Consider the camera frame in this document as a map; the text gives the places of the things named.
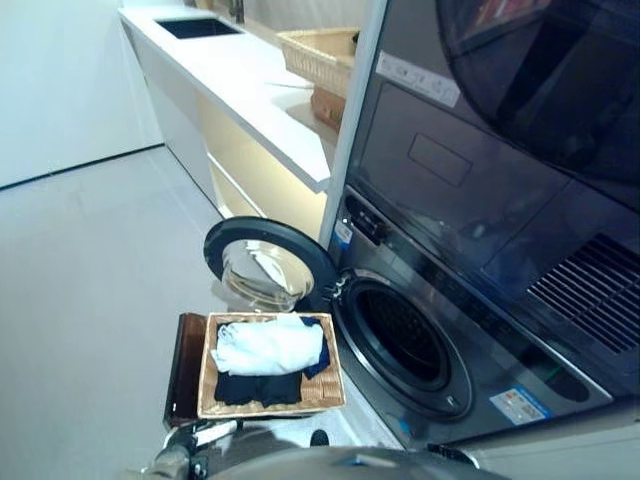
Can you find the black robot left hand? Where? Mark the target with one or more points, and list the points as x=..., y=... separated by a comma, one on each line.
x=215, y=429

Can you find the white dryer label sticker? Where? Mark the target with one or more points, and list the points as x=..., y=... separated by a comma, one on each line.
x=417, y=77

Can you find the black garment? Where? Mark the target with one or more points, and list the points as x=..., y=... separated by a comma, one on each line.
x=255, y=390

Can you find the brown wooden stool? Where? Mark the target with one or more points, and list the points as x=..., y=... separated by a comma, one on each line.
x=182, y=370

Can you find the beige cabinet plinth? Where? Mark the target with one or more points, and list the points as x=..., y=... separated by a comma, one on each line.
x=575, y=450

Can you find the grey robot torso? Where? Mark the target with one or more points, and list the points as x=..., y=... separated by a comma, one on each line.
x=340, y=465

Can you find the light wicker storage basket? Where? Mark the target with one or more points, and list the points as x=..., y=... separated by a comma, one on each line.
x=315, y=60

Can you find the white counter cabinet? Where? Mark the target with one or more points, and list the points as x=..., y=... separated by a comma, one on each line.
x=220, y=75

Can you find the black rectangular sink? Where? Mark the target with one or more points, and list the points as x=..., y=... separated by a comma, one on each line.
x=197, y=27

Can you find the white info sticker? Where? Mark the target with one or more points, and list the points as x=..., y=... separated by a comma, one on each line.
x=520, y=406

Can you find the metal faucet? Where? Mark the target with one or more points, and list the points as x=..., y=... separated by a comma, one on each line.
x=235, y=9

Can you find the rectangular wicker laundry basket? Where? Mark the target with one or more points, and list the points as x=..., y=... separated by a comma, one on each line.
x=325, y=395

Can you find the blue energy label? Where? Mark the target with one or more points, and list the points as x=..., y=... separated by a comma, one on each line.
x=343, y=234

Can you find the round glass washer door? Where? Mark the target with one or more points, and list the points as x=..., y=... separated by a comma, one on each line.
x=260, y=270

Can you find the dark grey stacked dryer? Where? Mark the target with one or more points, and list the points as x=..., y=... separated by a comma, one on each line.
x=450, y=200

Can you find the white garment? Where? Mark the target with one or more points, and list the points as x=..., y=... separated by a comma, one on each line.
x=270, y=350

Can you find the white vertical cabinet panel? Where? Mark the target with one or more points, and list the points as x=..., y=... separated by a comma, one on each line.
x=355, y=100

